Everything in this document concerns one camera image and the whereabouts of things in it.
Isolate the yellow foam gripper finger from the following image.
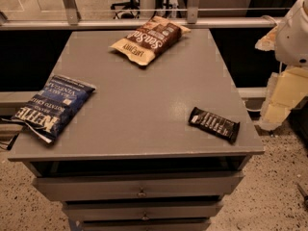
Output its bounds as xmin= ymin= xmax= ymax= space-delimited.
xmin=258 ymin=66 xmax=308 ymax=131
xmin=255 ymin=26 xmax=277 ymax=51

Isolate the black chocolate rxbar wrapper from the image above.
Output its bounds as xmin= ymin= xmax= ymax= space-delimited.
xmin=189 ymin=107 xmax=240 ymax=144

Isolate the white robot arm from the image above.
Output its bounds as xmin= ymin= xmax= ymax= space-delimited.
xmin=255 ymin=0 xmax=308 ymax=131

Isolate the brown chip bag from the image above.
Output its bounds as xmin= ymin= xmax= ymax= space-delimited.
xmin=112 ymin=16 xmax=191 ymax=66

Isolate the blue kettle chip bag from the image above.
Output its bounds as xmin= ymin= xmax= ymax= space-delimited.
xmin=11 ymin=75 xmax=95 ymax=143

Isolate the black office chair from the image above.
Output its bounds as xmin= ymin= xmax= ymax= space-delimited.
xmin=110 ymin=0 xmax=140 ymax=19

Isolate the grey drawer cabinet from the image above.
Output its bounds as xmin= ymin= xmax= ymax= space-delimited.
xmin=7 ymin=28 xmax=266 ymax=231

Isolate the top grey drawer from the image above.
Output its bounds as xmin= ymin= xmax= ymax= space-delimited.
xmin=33 ymin=171 xmax=244 ymax=201

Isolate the grey drawer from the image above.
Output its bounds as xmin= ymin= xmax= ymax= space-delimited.
xmin=82 ymin=219 xmax=211 ymax=231
xmin=33 ymin=171 xmax=244 ymax=201
xmin=64 ymin=200 xmax=222 ymax=221

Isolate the middle grey drawer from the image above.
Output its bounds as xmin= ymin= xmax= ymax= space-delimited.
xmin=64 ymin=200 xmax=222 ymax=221

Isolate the bottom grey drawer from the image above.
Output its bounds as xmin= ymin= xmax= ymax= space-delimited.
xmin=82 ymin=219 xmax=211 ymax=231

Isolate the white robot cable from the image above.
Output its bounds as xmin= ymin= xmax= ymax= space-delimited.
xmin=244 ymin=105 xmax=263 ymax=114

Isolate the metal railing frame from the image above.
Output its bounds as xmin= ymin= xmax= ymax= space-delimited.
xmin=0 ymin=0 xmax=308 ymax=31

